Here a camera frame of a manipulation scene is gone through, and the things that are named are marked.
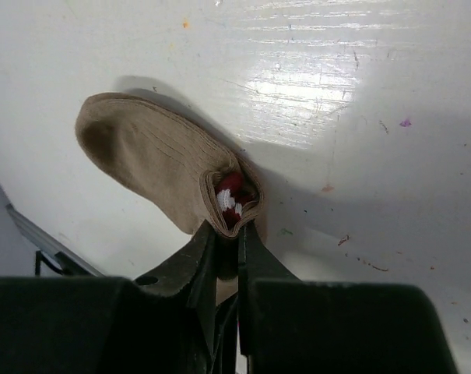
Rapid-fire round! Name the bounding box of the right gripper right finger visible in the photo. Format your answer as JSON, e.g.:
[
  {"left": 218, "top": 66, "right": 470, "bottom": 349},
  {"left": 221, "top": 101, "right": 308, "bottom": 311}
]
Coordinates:
[{"left": 238, "top": 223, "right": 455, "bottom": 373}]

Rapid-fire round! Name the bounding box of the tan sock with red cuff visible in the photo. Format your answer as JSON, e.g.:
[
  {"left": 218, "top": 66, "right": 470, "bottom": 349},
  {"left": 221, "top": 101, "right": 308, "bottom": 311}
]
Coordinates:
[{"left": 74, "top": 91, "right": 265, "bottom": 309}]

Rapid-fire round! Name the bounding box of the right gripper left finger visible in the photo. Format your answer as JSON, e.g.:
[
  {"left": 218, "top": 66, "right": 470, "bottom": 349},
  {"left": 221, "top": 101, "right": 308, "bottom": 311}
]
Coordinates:
[{"left": 0, "top": 224, "right": 218, "bottom": 373}]

